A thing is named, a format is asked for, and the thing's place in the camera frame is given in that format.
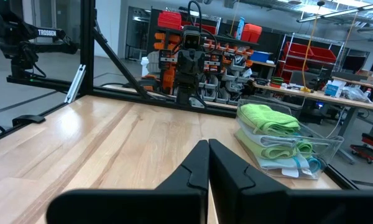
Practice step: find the blue white box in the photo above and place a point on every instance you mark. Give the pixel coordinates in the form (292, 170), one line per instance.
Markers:
(334, 88)

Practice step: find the red storage bin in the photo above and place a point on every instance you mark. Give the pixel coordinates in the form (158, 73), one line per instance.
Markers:
(251, 32)
(169, 20)

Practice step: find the black table clamp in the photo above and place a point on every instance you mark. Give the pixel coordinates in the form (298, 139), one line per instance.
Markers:
(28, 119)

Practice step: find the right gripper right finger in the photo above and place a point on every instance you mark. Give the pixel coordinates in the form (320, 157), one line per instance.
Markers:
(283, 207)

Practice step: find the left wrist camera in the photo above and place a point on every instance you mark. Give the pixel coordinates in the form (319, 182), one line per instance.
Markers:
(191, 39)

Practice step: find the red rolling stool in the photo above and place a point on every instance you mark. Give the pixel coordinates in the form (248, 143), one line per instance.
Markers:
(370, 146)

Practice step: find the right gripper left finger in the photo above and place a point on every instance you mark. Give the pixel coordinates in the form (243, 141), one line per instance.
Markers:
(127, 207)

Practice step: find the black parts shelf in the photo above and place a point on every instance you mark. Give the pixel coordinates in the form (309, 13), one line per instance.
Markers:
(261, 40)

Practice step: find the clear plastic bin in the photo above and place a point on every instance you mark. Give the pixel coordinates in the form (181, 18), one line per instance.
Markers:
(332, 146)

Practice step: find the angled ceiling light bar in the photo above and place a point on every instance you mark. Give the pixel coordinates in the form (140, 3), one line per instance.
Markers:
(345, 12)

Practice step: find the clear plastic bag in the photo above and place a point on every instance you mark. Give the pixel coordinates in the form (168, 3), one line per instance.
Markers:
(356, 95)

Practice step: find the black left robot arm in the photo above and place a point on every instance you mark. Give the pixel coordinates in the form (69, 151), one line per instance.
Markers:
(186, 90)

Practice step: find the blue spray bottle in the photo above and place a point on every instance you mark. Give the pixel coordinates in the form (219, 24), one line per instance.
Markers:
(240, 28)

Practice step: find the grey parts bin stack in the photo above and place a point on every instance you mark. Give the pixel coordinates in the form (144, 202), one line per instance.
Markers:
(227, 87)

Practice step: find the green microfiber towel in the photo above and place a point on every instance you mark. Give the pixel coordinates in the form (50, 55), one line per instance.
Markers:
(267, 118)
(267, 151)

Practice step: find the silver frame bracket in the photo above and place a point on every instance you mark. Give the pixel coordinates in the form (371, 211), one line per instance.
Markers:
(74, 84)

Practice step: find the black computer tower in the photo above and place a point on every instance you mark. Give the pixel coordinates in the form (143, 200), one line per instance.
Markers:
(314, 112)

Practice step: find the blue storage bin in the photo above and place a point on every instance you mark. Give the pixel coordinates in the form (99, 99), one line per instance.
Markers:
(261, 56)

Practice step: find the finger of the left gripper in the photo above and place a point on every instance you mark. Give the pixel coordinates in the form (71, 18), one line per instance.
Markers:
(196, 68)
(188, 68)

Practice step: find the stacked green red bowls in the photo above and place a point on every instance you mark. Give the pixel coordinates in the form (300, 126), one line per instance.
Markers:
(276, 82)

